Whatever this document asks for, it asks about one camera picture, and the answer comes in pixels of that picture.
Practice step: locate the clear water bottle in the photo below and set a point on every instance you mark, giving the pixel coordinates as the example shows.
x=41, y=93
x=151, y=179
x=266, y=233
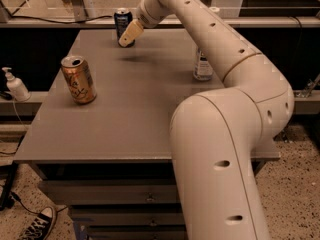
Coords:
x=203, y=71

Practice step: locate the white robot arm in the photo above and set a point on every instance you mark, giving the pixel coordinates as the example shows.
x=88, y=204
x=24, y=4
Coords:
x=214, y=133

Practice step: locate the white pump dispenser bottle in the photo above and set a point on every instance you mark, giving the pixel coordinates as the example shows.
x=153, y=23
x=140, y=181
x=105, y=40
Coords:
x=16, y=86

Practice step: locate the blue pepsi can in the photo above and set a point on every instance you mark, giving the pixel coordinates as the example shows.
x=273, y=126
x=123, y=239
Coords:
x=122, y=18

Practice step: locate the black canvas sneaker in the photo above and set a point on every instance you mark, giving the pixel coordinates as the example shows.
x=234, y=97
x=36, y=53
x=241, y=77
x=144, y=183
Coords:
x=41, y=226

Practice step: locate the gold soda can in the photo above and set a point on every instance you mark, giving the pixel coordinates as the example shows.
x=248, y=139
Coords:
x=78, y=77

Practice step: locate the grey drawer cabinet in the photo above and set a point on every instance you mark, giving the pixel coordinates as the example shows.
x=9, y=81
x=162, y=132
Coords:
x=110, y=161

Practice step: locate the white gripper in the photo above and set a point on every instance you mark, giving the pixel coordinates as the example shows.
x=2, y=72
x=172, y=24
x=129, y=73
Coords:
x=147, y=16

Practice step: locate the grey metal frame post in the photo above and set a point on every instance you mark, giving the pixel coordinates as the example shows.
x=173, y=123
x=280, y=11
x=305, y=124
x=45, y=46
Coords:
x=83, y=9

